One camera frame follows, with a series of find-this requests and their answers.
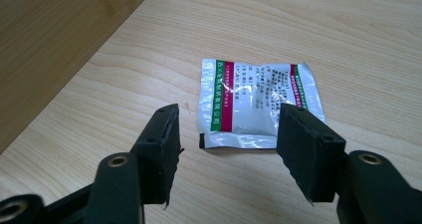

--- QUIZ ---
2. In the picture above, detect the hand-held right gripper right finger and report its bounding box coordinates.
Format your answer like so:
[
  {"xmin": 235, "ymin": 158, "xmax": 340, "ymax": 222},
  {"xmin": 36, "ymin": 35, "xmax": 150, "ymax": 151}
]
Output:
[{"xmin": 276, "ymin": 103, "xmax": 348, "ymax": 206}]

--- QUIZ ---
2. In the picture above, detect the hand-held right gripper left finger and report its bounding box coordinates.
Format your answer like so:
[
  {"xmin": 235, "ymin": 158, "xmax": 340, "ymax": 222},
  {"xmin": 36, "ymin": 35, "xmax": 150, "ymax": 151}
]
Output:
[{"xmin": 129, "ymin": 103, "xmax": 185, "ymax": 212}]

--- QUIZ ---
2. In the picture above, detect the white red-green striped sachet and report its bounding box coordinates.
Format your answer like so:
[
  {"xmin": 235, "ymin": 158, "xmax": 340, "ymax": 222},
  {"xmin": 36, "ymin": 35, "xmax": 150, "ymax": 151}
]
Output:
[{"xmin": 197, "ymin": 57, "xmax": 328, "ymax": 150}]

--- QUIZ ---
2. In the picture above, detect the wooden tea box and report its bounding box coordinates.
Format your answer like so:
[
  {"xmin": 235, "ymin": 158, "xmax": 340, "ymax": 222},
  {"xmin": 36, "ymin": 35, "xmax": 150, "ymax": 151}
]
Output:
[{"xmin": 0, "ymin": 0, "xmax": 157, "ymax": 155}]

